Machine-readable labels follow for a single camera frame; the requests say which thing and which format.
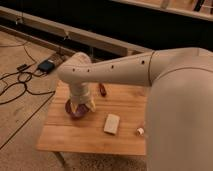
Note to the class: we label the dark power adapter box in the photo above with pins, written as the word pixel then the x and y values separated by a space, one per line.
pixel 46 66

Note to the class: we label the small black plug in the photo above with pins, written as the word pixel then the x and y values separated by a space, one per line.
pixel 22 67

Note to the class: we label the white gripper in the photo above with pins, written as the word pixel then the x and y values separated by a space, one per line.
pixel 80 94

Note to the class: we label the beige sponge block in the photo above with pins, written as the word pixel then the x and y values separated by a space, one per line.
pixel 111 124

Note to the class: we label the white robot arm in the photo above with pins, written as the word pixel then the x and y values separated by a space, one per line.
pixel 179 110

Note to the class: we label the wooden table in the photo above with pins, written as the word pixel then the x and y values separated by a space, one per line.
pixel 61 133

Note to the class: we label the clear plastic bottle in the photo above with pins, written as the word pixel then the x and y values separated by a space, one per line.
pixel 140 131

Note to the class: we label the purple bowl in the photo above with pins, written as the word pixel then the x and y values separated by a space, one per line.
pixel 82 110

